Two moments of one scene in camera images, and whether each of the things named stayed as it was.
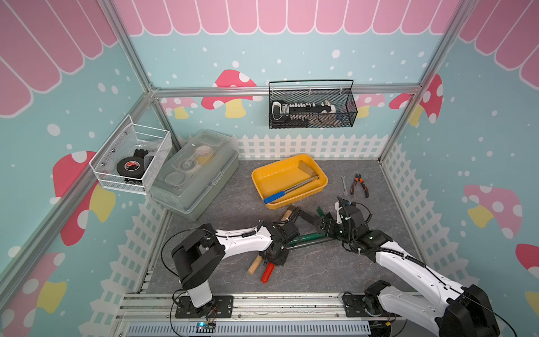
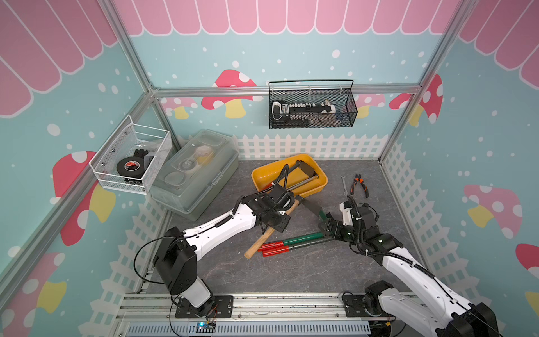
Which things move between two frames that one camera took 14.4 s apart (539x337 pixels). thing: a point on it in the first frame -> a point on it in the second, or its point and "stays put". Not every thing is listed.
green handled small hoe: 311,236 stays put
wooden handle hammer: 257,262 -> 300,200
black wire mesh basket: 311,103 stays put
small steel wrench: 345,192 stays put
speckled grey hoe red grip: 267,272 -> 299,165
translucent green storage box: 199,166 stays put
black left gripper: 280,260 -> 280,226
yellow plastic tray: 278,177 stays put
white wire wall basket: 135,159 stays put
